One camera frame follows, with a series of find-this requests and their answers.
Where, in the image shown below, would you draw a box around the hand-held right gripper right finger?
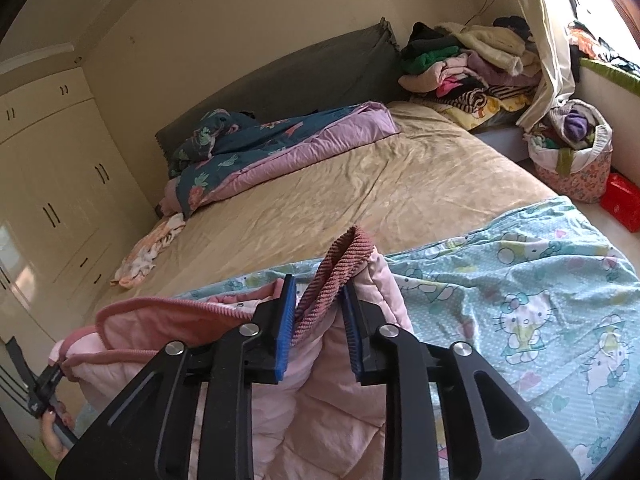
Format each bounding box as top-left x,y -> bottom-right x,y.
340,285 -> 583,480

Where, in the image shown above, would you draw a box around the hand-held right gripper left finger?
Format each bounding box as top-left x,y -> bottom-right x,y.
55,274 -> 298,480

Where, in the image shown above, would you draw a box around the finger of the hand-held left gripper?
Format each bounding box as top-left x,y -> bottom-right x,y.
34,363 -> 66,387

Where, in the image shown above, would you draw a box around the pink quilted jacket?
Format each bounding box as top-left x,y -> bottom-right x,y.
50,225 -> 442,480

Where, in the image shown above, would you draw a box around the floral fabric bag of clothes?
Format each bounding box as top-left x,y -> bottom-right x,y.
522,99 -> 615,205

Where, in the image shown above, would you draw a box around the pile of mixed clothes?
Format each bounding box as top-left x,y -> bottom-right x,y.
397,16 -> 543,123

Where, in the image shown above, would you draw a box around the clothes on window seat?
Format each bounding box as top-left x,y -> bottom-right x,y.
565,20 -> 640,73

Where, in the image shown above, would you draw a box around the person's left hand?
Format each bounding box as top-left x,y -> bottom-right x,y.
41,400 -> 77,462

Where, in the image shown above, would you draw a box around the bed with beige sheet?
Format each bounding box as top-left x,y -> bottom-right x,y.
112,100 -> 561,301

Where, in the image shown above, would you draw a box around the small pink orange cloth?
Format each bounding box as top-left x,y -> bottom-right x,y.
111,212 -> 187,288

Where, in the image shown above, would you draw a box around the light blue cartoon printed blanket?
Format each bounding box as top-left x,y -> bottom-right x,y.
170,195 -> 637,480

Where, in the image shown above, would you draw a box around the cream wardrobe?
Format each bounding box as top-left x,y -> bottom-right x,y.
0,67 -> 157,411

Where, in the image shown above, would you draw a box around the dark floral quilt pink lining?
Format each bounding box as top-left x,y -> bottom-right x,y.
159,101 -> 402,220

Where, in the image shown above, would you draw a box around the grey headboard cushion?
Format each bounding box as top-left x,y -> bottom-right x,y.
155,17 -> 401,166

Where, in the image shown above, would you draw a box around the red box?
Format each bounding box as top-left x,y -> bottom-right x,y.
600,172 -> 640,233

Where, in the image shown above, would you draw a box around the cream curtain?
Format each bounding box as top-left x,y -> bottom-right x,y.
499,0 -> 585,128

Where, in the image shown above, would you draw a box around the green window seat cushion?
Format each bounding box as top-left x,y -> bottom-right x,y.
577,57 -> 640,97

